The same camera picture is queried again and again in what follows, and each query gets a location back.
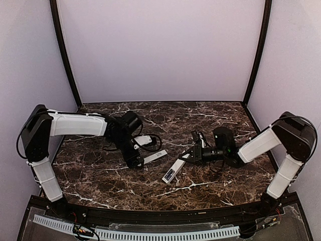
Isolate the white remote control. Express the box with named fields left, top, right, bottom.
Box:
left=162, top=159, right=185, bottom=184

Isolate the white battery cover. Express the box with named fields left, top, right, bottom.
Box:
left=144, top=150, right=168, bottom=164

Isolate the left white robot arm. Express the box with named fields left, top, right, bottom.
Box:
left=17, top=104, right=144, bottom=202

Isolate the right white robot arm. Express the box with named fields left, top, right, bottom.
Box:
left=179, top=111, right=318, bottom=212

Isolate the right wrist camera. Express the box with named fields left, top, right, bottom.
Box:
left=191, top=131, right=207, bottom=148

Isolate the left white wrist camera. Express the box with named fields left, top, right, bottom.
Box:
left=134, top=135, right=152, bottom=146

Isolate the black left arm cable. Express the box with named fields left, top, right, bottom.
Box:
left=102, top=134, right=163, bottom=153

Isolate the black front rail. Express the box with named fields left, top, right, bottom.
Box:
left=55, top=202, right=262, bottom=226

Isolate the right white cable duct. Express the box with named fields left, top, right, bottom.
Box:
left=95, top=226, right=240, bottom=241

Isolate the white cable duct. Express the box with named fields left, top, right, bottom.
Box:
left=95, top=226, right=240, bottom=241
left=33, top=214, right=74, bottom=235

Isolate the left white cable duct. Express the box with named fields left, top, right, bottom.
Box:
left=33, top=214, right=74, bottom=235

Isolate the right black frame post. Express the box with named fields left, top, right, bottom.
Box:
left=243, top=0, right=272, bottom=106

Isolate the black frame post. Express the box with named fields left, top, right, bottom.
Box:
left=49, top=0, right=82, bottom=108
left=243, top=0, right=272, bottom=106

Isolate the left black frame post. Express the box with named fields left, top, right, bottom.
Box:
left=49, top=0, right=82, bottom=108

